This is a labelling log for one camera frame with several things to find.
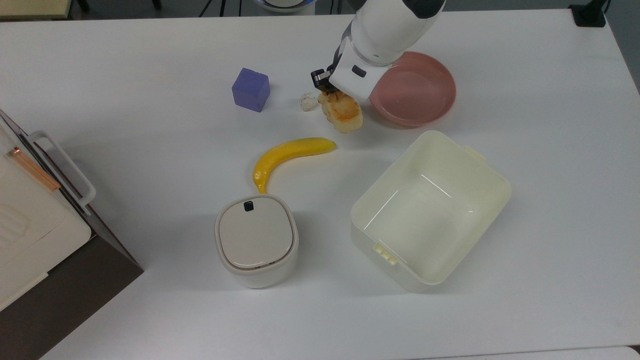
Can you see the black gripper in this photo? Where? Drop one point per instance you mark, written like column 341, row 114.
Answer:
column 335, row 64

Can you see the toasted bread piece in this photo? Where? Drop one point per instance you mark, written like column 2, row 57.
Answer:
column 342, row 112

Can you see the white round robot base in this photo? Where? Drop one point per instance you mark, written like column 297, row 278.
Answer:
column 285, row 5

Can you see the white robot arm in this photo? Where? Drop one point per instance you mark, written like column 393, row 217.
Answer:
column 390, row 30

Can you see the small crumpled white ball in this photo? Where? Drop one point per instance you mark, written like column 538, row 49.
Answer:
column 308, row 101

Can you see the purple cube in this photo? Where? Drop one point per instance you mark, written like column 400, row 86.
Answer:
column 250, row 90

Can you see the yellow banana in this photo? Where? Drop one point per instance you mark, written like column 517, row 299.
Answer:
column 285, row 152

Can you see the pink plate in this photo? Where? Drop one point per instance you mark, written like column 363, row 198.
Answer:
column 417, row 92

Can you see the small beige lidded trash can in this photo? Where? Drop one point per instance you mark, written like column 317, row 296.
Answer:
column 256, row 240

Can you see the cream open plastic bin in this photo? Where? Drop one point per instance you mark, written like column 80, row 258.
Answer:
column 430, row 220

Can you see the black clamp base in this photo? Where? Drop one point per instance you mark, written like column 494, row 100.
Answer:
column 590, row 12

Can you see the light wooden table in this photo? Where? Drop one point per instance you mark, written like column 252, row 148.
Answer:
column 30, row 7

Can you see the orange latch strip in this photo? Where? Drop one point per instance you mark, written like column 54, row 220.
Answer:
column 35, row 170

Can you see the white toaster oven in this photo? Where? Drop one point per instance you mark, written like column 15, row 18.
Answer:
column 65, row 300

